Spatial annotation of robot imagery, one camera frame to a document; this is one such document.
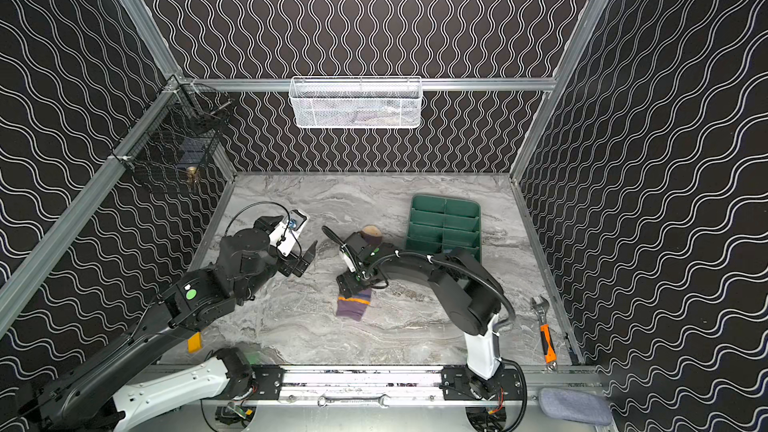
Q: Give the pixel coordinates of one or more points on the silver wrench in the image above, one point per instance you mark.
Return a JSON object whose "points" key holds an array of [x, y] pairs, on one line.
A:
{"points": [[378, 401]]}

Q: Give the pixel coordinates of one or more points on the grey cloth pad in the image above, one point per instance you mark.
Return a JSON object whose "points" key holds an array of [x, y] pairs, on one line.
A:
{"points": [[575, 406]]}

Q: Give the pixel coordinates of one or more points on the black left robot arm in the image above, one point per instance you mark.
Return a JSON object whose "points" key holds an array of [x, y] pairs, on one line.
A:
{"points": [[85, 399]]}

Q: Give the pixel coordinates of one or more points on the white mesh wall basket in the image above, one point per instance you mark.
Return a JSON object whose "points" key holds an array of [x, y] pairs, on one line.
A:
{"points": [[356, 102]]}

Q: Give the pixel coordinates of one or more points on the purple striped sock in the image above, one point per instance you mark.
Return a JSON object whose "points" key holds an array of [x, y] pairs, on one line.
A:
{"points": [[355, 307]]}

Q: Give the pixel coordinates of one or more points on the black wire wall basket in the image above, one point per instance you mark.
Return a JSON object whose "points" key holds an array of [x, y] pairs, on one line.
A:
{"points": [[175, 154]]}

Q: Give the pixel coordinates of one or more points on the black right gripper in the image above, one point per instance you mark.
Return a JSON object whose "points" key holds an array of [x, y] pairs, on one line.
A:
{"points": [[350, 279]]}

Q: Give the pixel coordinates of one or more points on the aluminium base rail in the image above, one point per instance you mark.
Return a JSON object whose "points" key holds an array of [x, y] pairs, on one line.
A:
{"points": [[413, 385]]}

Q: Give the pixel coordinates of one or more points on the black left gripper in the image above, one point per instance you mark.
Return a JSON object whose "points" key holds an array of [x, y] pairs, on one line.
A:
{"points": [[295, 262]]}

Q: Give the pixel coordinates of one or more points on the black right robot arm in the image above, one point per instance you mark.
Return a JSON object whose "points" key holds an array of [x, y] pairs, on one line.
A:
{"points": [[471, 297]]}

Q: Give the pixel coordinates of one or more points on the green divided plastic tray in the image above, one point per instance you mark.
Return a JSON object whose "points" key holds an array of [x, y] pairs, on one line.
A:
{"points": [[439, 224]]}

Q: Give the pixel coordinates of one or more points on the yellow block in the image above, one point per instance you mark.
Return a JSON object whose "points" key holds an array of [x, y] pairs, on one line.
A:
{"points": [[195, 343]]}

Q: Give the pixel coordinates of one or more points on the orange handled tool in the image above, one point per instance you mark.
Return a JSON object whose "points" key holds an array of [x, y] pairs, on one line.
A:
{"points": [[540, 306]]}

